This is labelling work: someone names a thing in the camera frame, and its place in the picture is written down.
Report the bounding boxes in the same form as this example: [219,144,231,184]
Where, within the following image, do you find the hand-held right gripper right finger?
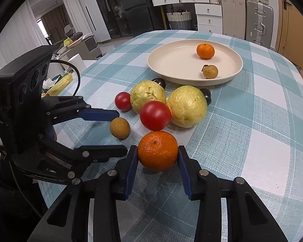
[178,145,288,242]

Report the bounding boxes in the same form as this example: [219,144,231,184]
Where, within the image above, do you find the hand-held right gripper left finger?
[28,145,139,242]

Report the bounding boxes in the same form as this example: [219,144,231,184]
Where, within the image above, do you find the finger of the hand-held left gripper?
[42,95,120,126]
[40,136,128,180]

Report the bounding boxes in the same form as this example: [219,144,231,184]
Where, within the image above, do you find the small red tomato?
[115,92,132,112]

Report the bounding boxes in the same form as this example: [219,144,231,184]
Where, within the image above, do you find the orange tangerine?
[138,130,179,172]
[196,43,215,59]

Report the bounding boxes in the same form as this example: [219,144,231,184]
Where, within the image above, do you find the yellow guava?
[130,80,167,114]
[166,85,208,128]

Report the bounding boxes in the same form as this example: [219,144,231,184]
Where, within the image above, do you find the large red tomato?
[140,101,172,131]

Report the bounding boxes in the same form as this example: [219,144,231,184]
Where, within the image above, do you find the dark purple plum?
[200,88,212,106]
[151,78,166,89]

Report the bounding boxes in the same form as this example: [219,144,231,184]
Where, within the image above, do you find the cream round plate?
[147,39,243,85]

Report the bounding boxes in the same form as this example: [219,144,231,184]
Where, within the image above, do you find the yellow plastic bag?
[42,73,74,97]

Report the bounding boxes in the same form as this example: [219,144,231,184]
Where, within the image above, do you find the white curtain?
[0,0,51,66]

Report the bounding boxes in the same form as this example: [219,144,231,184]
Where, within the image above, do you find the teal checked tablecloth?
[38,30,303,242]

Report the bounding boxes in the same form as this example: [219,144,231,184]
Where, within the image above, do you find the grey office chair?
[64,24,83,41]

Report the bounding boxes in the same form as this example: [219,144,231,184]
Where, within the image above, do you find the white wardrobe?
[58,0,112,43]

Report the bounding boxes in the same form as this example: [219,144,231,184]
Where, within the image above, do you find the brown longan with stem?
[201,65,219,79]

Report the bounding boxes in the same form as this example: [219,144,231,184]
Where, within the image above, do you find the dark grey refrigerator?
[121,0,164,37]

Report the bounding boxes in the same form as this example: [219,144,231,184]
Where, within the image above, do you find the wicker basket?
[166,9,193,30]

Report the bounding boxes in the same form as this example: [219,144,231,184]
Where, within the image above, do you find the white drawer cabinet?
[151,0,223,34]

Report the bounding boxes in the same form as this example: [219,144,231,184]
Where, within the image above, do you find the beige suitcase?
[221,0,246,40]

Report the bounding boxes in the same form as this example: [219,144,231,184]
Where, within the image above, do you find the silver suitcase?
[245,0,274,48]

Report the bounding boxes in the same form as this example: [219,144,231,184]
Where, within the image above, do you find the wooden door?
[278,0,303,63]

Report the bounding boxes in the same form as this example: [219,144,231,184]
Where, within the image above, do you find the black cable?
[50,60,81,96]

